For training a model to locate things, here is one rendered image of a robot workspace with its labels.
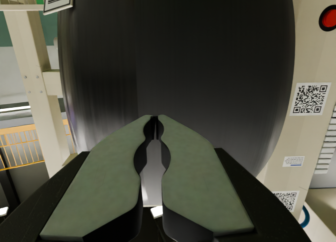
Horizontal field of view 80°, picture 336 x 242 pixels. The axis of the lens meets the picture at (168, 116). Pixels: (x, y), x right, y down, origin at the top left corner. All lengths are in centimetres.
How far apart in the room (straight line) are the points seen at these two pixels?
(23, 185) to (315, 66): 1146
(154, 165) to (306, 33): 39
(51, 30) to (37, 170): 610
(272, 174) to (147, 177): 39
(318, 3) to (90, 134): 45
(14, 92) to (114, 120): 958
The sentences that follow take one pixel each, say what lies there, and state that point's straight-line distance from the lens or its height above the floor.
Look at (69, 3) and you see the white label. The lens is 26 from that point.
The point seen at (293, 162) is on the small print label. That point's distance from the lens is 60.
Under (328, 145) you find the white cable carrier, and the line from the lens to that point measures 64.
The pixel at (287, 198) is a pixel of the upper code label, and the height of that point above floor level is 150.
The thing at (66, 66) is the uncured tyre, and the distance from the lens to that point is 27.
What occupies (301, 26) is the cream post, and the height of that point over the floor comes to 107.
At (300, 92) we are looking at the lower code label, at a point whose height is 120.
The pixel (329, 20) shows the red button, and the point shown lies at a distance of 52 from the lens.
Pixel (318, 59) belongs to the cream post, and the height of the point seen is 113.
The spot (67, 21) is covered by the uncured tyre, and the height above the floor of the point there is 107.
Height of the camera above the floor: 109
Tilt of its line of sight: 22 degrees up
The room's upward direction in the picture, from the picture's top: 179 degrees clockwise
